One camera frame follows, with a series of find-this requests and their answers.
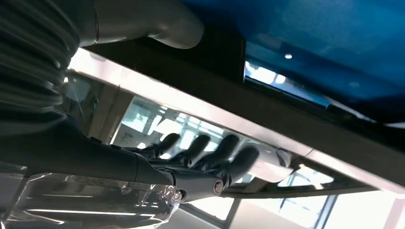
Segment blue metal shelf rack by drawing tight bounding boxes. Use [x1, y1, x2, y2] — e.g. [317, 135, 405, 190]
[181, 0, 405, 125]

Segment clear plastic film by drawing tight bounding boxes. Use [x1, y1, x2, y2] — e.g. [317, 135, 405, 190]
[0, 172, 183, 229]

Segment white car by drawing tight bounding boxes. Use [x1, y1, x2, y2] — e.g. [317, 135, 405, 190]
[57, 47, 405, 229]

